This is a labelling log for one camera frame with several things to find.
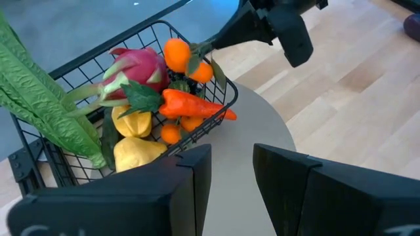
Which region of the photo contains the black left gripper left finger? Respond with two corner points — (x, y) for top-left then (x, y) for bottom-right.
(6, 144), (213, 236)

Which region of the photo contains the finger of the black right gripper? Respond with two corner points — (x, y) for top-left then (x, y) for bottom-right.
(268, 3), (314, 68)
(209, 0), (274, 50)

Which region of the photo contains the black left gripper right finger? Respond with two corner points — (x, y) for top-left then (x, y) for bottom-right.
(252, 143), (420, 236)

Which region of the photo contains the orange tangerine cluster with leaves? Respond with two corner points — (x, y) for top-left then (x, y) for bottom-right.
(163, 37), (227, 91)
(159, 115), (206, 145)

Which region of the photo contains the dark green cucumber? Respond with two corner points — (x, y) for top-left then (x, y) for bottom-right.
(100, 108), (121, 171)

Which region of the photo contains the yellow starfruit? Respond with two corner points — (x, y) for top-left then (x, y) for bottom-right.
(111, 104), (153, 138)

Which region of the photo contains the orange carrot with green top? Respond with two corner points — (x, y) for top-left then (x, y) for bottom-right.
(117, 80), (238, 121)

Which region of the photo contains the pink dragon fruit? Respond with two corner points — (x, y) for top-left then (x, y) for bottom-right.
(60, 47), (171, 117)

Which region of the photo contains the green romaine lettuce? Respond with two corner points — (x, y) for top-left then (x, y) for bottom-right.
(0, 9), (108, 170)

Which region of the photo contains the round grey mat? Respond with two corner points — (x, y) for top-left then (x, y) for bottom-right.
(183, 81), (297, 236)

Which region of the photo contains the long purple eggplant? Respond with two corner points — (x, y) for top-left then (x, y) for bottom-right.
(402, 12), (420, 43)

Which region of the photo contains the black frame corner bracket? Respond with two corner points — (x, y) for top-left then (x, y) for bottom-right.
(8, 139), (47, 197)

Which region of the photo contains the black wire basket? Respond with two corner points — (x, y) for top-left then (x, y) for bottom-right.
(9, 19), (240, 197)

